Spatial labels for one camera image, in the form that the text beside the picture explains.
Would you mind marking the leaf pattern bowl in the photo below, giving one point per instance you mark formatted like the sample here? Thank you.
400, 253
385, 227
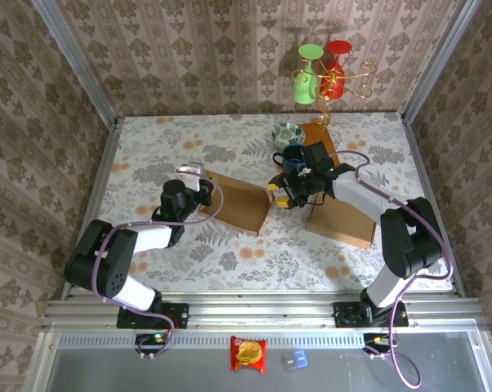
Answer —
289, 134

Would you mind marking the small grey packet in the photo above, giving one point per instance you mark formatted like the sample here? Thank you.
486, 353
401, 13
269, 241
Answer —
287, 362

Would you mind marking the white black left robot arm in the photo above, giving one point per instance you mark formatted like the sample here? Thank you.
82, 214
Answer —
152, 237

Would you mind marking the red snack packet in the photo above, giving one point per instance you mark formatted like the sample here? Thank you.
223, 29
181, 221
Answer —
248, 355

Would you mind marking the floral tablecloth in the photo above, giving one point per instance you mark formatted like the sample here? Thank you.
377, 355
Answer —
213, 261

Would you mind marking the red plastic wine glass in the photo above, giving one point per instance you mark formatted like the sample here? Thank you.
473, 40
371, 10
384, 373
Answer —
332, 83

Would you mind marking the aluminium frame post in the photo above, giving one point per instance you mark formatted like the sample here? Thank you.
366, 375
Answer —
82, 69
438, 61

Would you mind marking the green plastic wine glass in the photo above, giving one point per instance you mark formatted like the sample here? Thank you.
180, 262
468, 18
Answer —
303, 90

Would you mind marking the small blue packet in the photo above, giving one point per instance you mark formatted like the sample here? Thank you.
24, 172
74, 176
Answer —
301, 358

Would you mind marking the aluminium extrusion rail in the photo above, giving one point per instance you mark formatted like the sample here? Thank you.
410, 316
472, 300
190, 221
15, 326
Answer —
262, 312

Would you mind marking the brown cardboard box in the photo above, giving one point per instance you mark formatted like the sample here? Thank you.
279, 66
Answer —
340, 224
238, 204

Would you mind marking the dark blue mug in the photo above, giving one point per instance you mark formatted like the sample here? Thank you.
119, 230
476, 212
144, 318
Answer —
291, 159

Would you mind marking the brown wooden board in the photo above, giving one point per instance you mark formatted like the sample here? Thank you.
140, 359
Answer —
311, 134

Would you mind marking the small black circuit board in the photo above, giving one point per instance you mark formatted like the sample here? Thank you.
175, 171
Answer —
150, 338
372, 339

